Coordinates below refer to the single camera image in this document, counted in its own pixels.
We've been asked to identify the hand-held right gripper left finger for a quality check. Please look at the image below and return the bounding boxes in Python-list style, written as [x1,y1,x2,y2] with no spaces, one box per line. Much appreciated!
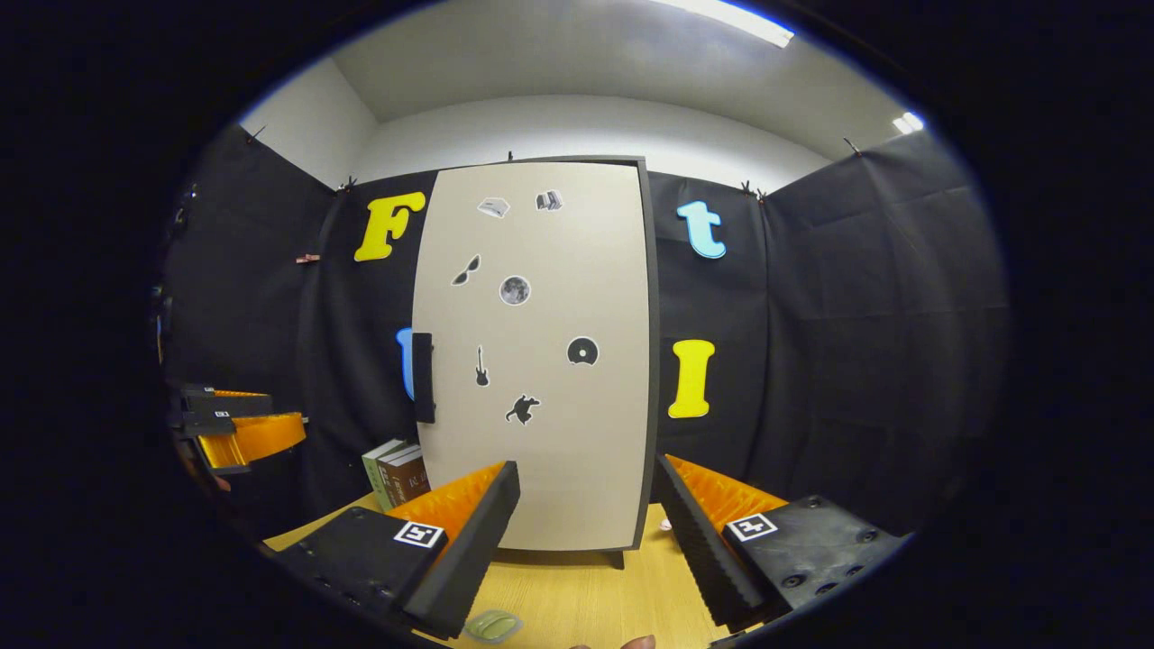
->
[270,461,522,639]

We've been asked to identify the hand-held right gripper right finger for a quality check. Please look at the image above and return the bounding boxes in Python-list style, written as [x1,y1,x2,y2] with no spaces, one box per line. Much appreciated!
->
[655,453,907,632]

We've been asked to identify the pale green bottle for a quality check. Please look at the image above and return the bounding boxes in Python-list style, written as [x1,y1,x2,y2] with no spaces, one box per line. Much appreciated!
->
[463,609,525,644]

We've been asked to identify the beige cabinet door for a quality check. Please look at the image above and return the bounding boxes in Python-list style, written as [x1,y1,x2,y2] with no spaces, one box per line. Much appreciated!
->
[412,162,652,553]

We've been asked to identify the grey cabinet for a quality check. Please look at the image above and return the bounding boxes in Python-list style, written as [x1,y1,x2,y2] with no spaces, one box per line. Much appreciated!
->
[433,155,662,571]

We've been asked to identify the thin brown book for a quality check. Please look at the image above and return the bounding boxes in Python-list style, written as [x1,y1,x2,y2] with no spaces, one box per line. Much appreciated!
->
[379,443,420,510]

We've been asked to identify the green book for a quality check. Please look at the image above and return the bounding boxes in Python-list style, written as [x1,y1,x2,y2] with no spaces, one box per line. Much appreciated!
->
[362,439,407,513]

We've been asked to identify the black equipment stand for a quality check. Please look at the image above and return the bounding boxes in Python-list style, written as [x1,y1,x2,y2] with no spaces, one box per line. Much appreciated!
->
[151,180,199,366]

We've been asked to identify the black backdrop cloth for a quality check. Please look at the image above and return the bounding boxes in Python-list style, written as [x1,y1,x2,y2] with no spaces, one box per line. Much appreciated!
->
[158,124,1011,542]

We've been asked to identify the long ceiling light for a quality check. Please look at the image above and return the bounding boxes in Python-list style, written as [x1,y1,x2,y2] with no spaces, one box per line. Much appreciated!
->
[649,0,796,48]

